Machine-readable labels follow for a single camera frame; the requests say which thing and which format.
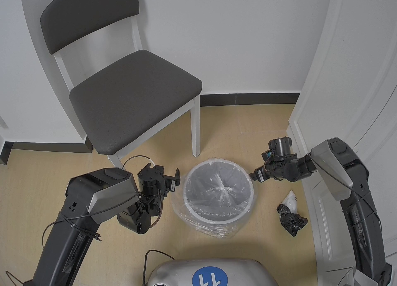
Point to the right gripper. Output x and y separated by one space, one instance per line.
263 174

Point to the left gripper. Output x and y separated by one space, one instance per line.
171 185

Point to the clear plastic bag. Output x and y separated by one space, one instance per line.
183 213

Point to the white wrapper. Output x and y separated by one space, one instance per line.
291 201

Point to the black plastic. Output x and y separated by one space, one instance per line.
291 221

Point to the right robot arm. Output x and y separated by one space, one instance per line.
335 170

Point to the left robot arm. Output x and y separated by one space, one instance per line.
108 194

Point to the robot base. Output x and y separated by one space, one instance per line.
248 275

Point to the white trash bin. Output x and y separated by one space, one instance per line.
217 216

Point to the grey and white chair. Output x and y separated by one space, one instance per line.
130 98

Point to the white wardrobe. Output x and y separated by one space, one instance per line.
341 92

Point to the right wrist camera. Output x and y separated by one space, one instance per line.
267 155

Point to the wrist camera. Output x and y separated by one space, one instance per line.
267 155
159 170

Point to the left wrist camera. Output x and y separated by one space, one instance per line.
159 170

